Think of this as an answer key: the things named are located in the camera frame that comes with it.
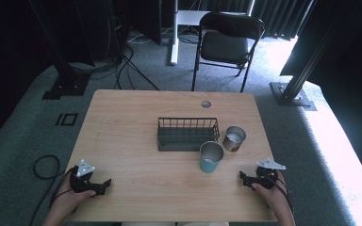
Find dark curtain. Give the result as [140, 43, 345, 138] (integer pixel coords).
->
[178, 0, 316, 41]

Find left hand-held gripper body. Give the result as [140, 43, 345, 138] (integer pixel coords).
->
[69, 158, 101, 194]

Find brown metal cup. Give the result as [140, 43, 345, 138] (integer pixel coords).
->
[222, 125, 247, 153]

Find bundle of floor cables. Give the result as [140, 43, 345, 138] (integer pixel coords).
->
[69, 29, 161, 92]

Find person's left hand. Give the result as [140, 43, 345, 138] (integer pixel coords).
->
[54, 181, 97, 218]

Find black metal stand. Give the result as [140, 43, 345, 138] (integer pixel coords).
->
[27, 0, 92, 101]
[269, 0, 337, 112]

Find white desk frame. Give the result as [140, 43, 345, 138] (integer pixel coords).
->
[169, 0, 256, 67]

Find black folding chair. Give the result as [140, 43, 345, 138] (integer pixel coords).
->
[190, 11, 266, 94]

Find person's right hand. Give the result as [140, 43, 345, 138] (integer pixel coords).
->
[251, 169, 289, 216]

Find dark cabinet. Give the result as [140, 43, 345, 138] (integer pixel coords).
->
[107, 0, 163, 61]

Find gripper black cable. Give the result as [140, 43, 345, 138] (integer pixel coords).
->
[262, 169, 295, 218]
[27, 154, 78, 226]

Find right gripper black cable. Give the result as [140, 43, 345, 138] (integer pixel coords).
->
[262, 169, 295, 218]

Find teal metal cup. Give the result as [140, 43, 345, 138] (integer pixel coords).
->
[199, 140, 225, 174]

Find black wire basket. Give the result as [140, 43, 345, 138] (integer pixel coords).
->
[156, 117, 221, 153]

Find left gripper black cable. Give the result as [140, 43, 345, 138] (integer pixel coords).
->
[27, 154, 78, 226]

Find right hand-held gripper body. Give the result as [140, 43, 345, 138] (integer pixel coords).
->
[248, 157, 287, 191]

